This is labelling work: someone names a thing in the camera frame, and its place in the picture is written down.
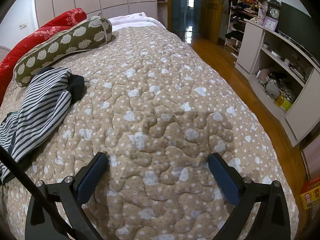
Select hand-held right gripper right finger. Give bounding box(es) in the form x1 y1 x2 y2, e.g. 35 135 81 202
208 152 292 240

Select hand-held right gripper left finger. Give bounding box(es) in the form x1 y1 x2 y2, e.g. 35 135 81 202
25 152 108 240

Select navy striped pants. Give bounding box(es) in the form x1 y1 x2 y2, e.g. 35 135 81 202
0 67 87 184

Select orange cardboard box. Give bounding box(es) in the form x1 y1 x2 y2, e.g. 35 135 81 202
299 177 320 210

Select yellow bottle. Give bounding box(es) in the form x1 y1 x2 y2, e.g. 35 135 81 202
276 94 293 112

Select beige quilted bedspread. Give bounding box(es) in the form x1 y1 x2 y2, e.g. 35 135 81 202
0 26 299 240

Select white cabinet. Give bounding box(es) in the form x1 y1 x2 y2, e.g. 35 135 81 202
235 19 320 147

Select olive hedgehog print pillow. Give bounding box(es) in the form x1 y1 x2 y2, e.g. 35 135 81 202
14 16 113 87

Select white shoe rack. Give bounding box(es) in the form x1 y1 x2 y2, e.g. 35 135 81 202
224 0 265 58

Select red cushion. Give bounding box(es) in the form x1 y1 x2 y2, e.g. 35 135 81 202
0 8 87 105

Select purple square clock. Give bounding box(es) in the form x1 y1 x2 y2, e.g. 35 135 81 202
262 16 278 32

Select white blanket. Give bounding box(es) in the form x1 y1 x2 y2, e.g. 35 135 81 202
108 12 165 28

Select wooden door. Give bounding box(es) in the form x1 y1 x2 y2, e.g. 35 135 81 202
200 0 237 45

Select black television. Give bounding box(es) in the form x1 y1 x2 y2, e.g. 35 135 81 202
277 1 320 53

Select dark ornate clock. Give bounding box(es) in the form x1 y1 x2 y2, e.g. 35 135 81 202
266 0 282 19

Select black cable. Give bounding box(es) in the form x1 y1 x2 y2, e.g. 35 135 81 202
0 145 80 240

